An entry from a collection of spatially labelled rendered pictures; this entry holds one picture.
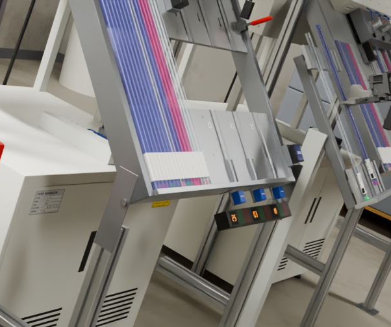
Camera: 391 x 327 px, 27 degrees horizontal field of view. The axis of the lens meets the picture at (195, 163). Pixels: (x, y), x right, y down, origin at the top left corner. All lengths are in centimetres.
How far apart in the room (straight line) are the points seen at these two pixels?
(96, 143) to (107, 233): 54
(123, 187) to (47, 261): 49
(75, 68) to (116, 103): 437
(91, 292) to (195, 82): 480
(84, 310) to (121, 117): 40
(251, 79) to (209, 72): 408
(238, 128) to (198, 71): 433
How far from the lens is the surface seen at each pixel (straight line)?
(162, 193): 165
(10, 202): 187
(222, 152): 196
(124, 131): 166
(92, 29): 173
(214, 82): 634
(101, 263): 167
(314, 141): 246
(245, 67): 229
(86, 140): 216
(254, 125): 217
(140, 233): 233
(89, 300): 170
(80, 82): 604
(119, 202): 162
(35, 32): 665
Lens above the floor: 118
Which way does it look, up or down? 13 degrees down
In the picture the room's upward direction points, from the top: 20 degrees clockwise
